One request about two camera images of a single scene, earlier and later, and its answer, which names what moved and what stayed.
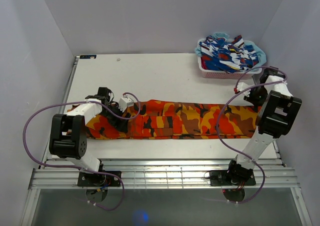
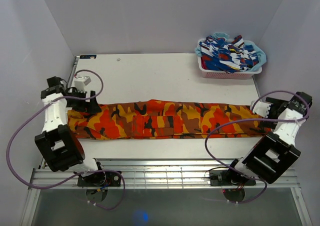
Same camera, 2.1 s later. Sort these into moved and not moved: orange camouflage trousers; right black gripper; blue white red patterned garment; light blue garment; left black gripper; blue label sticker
Moved: right black gripper; left black gripper
Not moved: blue label sticker; light blue garment; blue white red patterned garment; orange camouflage trousers
